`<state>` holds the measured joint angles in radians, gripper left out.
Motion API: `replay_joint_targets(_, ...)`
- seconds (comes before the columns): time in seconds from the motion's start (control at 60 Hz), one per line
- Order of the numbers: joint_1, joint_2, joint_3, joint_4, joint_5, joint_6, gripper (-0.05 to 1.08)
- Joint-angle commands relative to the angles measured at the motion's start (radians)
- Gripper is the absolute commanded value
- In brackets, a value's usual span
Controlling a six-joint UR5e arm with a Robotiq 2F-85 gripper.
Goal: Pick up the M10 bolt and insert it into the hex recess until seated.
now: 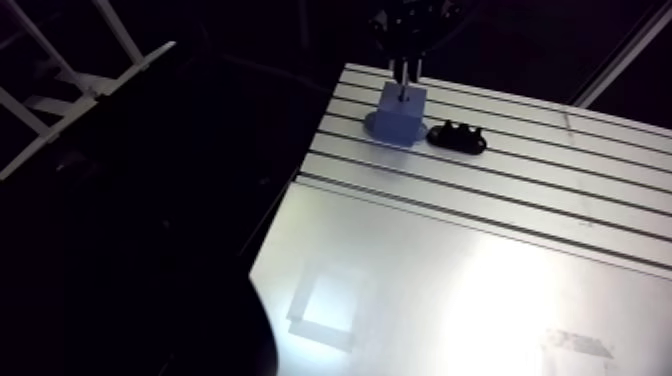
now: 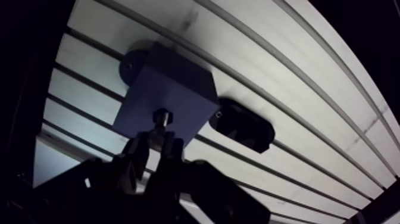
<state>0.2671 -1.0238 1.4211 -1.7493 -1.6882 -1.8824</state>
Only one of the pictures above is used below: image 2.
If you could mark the black oval holder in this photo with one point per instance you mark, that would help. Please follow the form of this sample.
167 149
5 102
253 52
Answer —
243 126

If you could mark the steel bolt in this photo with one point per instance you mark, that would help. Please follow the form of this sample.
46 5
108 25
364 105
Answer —
161 122

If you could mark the dark blue-grey block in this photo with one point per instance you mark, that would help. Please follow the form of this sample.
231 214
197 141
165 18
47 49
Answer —
175 90

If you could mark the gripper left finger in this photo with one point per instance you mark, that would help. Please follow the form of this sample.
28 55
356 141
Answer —
93 194

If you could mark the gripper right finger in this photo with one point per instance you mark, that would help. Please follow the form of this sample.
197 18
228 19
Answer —
200 194

